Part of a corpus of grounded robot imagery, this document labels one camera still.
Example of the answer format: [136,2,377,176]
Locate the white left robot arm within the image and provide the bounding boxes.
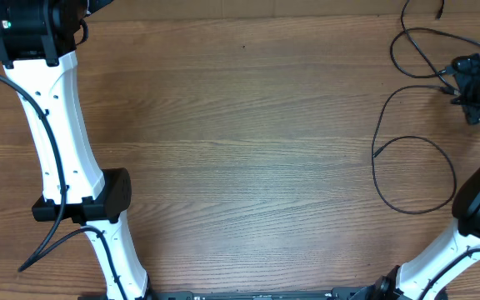
[0,0,153,299]

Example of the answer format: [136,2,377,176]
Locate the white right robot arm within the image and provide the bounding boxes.
[354,54,480,299]

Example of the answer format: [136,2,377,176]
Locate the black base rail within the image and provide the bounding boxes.
[147,287,360,300]

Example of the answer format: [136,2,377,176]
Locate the black cable with barrel plug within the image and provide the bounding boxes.
[433,0,448,21]

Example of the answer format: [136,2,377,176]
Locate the long black USB cable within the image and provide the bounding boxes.
[389,0,480,80]

